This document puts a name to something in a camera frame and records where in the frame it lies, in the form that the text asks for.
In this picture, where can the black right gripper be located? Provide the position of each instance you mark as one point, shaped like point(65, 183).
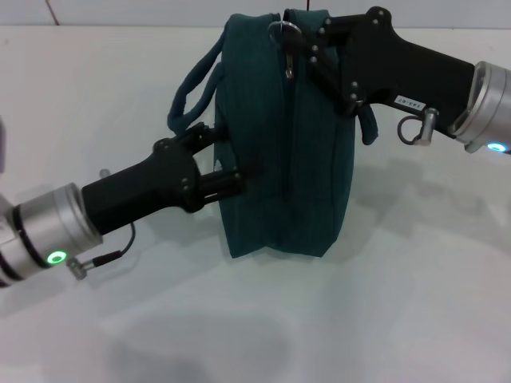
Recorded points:
point(379, 64)

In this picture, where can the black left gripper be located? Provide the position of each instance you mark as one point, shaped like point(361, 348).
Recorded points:
point(147, 187)

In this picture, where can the teal insulated lunch bag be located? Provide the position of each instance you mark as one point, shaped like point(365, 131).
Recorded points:
point(311, 179)

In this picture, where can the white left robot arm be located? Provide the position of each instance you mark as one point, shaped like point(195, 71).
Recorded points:
point(48, 231)

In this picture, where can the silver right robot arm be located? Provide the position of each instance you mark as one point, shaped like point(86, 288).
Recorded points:
point(487, 103)

